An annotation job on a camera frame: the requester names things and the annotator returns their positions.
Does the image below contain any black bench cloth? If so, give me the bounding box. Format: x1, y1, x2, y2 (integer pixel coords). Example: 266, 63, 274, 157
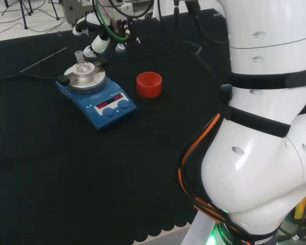
0, 7, 232, 243

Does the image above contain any green robot cable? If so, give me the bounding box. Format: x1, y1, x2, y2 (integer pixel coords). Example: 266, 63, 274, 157
93, 0, 130, 43

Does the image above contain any black tripod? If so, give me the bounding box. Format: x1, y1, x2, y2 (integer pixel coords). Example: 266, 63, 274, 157
4, 0, 34, 30

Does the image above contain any heater with blue base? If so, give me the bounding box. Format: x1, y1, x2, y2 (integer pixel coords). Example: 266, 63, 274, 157
55, 63, 137, 131

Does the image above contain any clear round-bottom glass flask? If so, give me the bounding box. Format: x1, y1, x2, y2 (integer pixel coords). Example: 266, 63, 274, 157
74, 51, 91, 75

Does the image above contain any orange robot cable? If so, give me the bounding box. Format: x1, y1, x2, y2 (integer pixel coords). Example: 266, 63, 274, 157
178, 113, 253, 243

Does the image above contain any grey control box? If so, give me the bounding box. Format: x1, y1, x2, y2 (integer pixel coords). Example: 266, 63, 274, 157
62, 0, 92, 25

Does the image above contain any thin glass rod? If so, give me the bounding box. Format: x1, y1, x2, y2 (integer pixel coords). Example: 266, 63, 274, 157
19, 47, 67, 73

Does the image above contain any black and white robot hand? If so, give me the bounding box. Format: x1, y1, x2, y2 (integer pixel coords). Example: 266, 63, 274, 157
72, 11, 141, 67

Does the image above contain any yellow stop button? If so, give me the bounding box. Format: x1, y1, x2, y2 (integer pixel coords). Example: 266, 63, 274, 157
294, 188, 306, 225

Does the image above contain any red ribbed plastic cup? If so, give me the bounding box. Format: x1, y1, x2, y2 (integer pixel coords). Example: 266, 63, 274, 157
136, 72, 163, 99

